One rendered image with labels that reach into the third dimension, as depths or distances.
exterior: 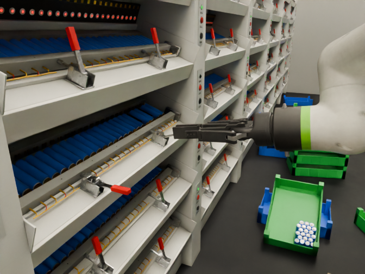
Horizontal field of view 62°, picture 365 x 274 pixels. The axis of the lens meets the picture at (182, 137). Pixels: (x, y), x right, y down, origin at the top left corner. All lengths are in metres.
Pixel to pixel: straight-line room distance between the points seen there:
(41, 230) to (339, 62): 0.59
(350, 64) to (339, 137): 0.13
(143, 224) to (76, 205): 0.30
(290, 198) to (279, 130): 0.85
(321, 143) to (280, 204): 0.83
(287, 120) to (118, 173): 0.36
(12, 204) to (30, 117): 0.11
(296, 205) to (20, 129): 1.22
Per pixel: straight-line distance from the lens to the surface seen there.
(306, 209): 1.44
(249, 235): 1.38
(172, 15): 0.92
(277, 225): 1.39
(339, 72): 0.66
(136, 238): 0.77
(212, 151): 1.21
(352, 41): 0.63
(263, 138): 0.66
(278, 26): 2.95
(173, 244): 1.05
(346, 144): 0.63
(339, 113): 0.63
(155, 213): 0.85
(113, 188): 0.54
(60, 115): 0.47
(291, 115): 0.64
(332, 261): 1.36
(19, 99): 0.44
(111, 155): 0.65
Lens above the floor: 0.83
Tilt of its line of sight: 20 degrees down
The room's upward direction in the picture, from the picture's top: straight up
